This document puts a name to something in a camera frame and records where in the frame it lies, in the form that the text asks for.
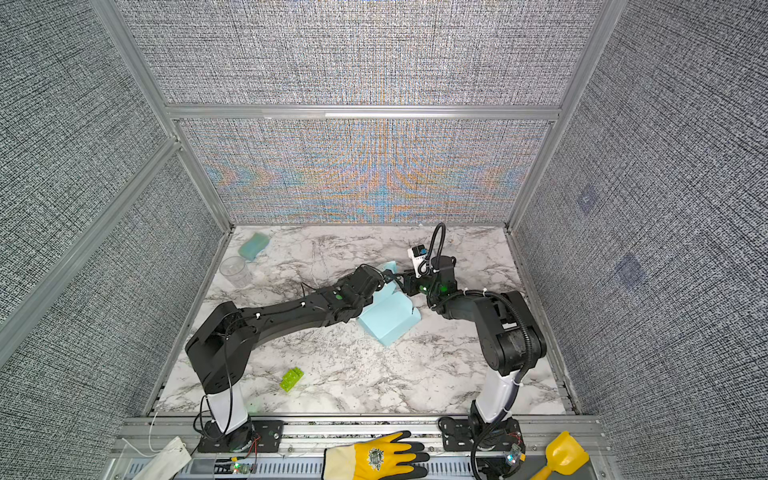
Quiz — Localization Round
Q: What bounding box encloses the light blue paper box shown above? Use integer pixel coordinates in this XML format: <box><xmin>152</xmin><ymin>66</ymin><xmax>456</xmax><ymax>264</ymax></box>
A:
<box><xmin>356</xmin><ymin>261</ymin><xmax>421</xmax><ymax>347</ymax></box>

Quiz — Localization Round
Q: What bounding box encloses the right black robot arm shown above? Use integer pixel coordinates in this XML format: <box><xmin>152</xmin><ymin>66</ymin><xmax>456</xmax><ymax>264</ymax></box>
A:
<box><xmin>390</xmin><ymin>256</ymin><xmax>547</xmax><ymax>450</ymax></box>

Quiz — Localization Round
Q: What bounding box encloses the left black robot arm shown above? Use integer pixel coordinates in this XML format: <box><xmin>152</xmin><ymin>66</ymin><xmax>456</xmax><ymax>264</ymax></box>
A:
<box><xmin>185</xmin><ymin>265</ymin><xmax>389</xmax><ymax>438</ymax></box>

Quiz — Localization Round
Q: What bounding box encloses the green toy brick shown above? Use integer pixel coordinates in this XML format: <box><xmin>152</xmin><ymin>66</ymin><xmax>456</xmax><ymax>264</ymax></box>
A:
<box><xmin>279</xmin><ymin>367</ymin><xmax>304</xmax><ymax>393</ymax></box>

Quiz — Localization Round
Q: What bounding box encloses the teal sponge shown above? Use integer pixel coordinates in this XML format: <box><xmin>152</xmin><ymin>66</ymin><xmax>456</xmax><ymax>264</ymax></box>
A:
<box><xmin>238</xmin><ymin>232</ymin><xmax>270</xmax><ymax>262</ymax></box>

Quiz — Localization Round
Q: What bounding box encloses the yellow black work glove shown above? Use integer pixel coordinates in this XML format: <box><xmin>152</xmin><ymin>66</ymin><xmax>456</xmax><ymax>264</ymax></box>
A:
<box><xmin>321</xmin><ymin>430</ymin><xmax>430</xmax><ymax>480</ymax></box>

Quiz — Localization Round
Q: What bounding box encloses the yellow plastic scoop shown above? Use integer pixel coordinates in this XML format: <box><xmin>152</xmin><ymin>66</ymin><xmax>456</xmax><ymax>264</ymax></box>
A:
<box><xmin>531</xmin><ymin>431</ymin><xmax>590</xmax><ymax>480</ymax></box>

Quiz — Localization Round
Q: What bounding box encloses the white paper tag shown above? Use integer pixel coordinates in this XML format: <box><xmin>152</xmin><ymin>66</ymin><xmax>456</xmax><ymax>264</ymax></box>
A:
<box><xmin>134</xmin><ymin>437</ymin><xmax>192</xmax><ymax>480</ymax></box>

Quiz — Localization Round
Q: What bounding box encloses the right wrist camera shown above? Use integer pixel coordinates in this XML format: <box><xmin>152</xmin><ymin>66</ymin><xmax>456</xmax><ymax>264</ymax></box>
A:
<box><xmin>407</xmin><ymin>244</ymin><xmax>428</xmax><ymax>278</ymax></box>

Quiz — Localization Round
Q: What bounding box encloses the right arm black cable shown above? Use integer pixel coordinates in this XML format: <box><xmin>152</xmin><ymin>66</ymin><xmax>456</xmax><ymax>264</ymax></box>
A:
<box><xmin>424</xmin><ymin>223</ymin><xmax>448</xmax><ymax>271</ymax></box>

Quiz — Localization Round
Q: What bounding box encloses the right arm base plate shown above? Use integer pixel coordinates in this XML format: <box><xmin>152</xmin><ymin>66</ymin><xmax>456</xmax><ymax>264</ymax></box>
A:
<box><xmin>438</xmin><ymin>416</ymin><xmax>526</xmax><ymax>465</ymax></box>

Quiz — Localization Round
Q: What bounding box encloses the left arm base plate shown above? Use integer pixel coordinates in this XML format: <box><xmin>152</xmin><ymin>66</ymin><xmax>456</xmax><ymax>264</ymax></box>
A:
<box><xmin>198</xmin><ymin>419</ymin><xmax>284</xmax><ymax>455</ymax></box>

